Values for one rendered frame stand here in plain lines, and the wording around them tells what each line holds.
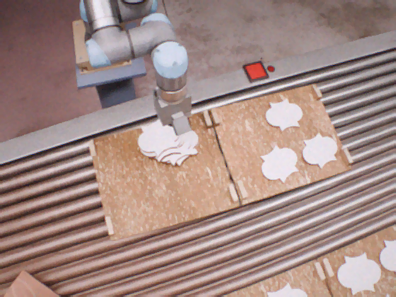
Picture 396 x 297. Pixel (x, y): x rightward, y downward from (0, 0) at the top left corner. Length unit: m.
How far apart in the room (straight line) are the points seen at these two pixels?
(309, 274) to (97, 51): 0.88
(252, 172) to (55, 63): 1.81
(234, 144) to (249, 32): 1.62
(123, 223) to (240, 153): 0.44
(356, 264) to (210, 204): 0.50
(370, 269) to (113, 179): 0.86
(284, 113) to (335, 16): 1.84
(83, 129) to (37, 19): 1.79
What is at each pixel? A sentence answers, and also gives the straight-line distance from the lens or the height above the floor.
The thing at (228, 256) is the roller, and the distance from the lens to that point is 1.31.
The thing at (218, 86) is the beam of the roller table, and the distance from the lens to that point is 1.54.
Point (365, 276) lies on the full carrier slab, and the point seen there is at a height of 0.95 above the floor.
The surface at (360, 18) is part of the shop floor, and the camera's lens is 3.30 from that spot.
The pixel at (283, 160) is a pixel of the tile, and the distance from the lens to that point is 1.40.
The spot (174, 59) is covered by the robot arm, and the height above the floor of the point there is 1.44.
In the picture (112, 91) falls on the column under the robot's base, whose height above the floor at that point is 0.71.
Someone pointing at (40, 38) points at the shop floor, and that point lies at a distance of 3.04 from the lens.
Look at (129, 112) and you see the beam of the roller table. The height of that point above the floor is 0.91.
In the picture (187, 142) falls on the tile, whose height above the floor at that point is 0.97.
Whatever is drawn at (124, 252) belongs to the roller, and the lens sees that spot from 1.31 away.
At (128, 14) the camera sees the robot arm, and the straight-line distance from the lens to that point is 1.47.
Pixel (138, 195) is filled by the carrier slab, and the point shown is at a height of 0.94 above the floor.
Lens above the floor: 2.20
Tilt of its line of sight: 65 degrees down
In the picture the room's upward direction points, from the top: 4 degrees clockwise
